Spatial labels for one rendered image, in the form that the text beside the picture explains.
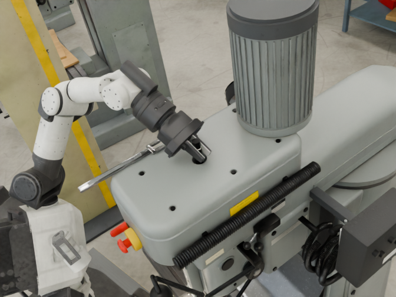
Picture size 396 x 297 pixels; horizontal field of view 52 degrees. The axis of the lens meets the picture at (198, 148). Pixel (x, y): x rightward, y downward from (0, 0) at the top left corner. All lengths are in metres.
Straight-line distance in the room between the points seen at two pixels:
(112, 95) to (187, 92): 3.54
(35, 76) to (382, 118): 1.98
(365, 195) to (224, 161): 0.62
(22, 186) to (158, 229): 0.54
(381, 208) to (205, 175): 0.46
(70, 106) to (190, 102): 3.23
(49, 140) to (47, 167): 0.09
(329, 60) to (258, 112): 3.85
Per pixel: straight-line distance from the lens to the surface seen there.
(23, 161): 4.40
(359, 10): 5.35
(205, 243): 0.97
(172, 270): 2.03
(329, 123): 1.30
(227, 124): 1.11
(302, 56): 0.94
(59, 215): 1.36
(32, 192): 1.30
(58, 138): 1.27
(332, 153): 1.25
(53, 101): 1.19
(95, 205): 3.42
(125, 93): 1.00
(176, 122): 0.99
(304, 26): 0.91
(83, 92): 1.13
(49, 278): 1.38
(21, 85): 2.68
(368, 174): 1.44
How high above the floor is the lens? 2.61
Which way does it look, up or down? 43 degrees down
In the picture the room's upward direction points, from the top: 11 degrees counter-clockwise
